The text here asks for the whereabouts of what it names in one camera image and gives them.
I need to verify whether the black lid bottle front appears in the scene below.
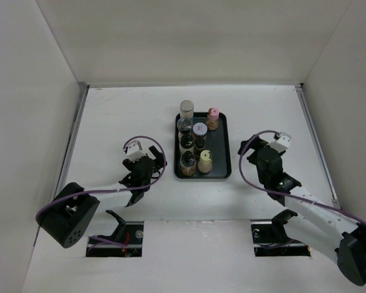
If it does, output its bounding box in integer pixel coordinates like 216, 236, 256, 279
179, 133, 195, 155

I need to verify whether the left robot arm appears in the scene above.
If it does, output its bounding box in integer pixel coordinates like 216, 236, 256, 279
35, 140, 167, 248

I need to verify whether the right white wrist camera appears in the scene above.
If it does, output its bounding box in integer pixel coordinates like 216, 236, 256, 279
268, 132, 292, 153

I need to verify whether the purple cable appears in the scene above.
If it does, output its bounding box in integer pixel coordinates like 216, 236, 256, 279
35, 135, 169, 256
238, 130, 366, 233

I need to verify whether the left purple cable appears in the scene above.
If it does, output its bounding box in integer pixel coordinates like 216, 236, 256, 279
35, 135, 169, 256

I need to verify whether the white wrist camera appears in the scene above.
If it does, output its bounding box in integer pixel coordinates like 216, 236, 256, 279
123, 140, 146, 162
268, 132, 292, 153

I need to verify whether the white lid sauce jar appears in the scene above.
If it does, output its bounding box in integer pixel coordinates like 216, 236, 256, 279
192, 122, 208, 139

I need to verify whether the pink cap spice bottle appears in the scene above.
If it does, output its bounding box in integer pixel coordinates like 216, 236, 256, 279
206, 107, 220, 131

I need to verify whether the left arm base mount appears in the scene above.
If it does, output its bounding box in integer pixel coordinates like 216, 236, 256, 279
85, 210, 145, 258

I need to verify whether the black cap spice jar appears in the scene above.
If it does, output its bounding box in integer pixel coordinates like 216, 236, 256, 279
194, 137, 206, 157

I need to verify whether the yellow cap spice bottle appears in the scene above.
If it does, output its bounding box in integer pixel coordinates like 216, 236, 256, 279
198, 150, 213, 174

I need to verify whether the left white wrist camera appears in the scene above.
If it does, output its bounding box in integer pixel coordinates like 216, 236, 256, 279
123, 140, 146, 162

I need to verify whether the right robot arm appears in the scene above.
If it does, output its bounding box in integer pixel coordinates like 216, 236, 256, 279
238, 131, 366, 286

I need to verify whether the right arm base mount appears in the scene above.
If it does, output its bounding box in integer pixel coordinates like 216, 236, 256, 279
251, 209, 310, 257

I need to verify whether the black rectangular tray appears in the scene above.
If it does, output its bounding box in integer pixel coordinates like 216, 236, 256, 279
174, 112, 232, 181

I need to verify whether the clear top pepper grinder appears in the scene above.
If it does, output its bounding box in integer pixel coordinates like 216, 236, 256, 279
176, 118, 193, 134

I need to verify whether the black lid bottle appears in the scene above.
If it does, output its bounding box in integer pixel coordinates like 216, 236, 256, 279
179, 151, 196, 177
179, 133, 195, 155

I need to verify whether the silver lid grain bottle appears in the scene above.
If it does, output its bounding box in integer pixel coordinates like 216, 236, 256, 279
179, 100, 194, 120

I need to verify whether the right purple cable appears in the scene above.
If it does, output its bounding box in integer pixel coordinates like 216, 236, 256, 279
238, 130, 366, 233

